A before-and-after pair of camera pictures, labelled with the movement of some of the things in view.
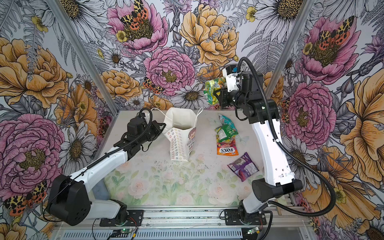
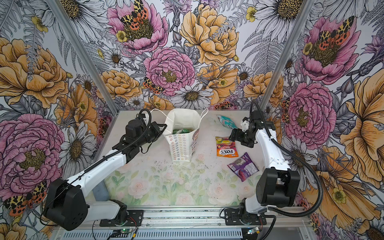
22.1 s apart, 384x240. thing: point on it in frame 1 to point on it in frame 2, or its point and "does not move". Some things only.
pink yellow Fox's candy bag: (228, 147) does not move
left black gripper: (155, 125) does not move
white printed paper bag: (179, 126) does not move
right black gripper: (223, 93) to (236, 134)
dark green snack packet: (225, 132) to (180, 131)
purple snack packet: (244, 167) does not move
